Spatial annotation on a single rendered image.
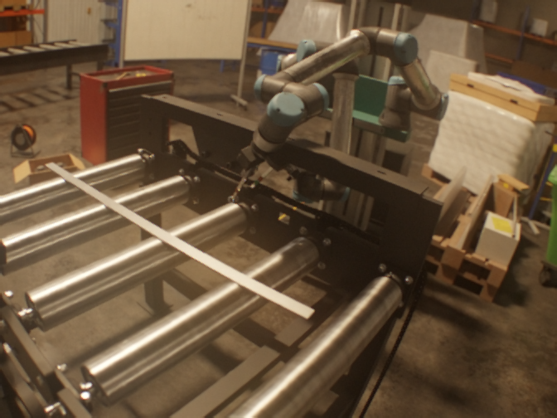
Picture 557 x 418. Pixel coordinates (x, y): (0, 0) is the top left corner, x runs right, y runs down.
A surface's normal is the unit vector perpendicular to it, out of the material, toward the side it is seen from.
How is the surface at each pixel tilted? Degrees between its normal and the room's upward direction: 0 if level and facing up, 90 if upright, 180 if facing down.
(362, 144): 90
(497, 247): 90
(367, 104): 90
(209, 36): 90
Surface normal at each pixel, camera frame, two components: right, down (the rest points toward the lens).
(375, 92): -0.54, 0.32
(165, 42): 0.45, 0.44
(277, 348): 0.11, -0.89
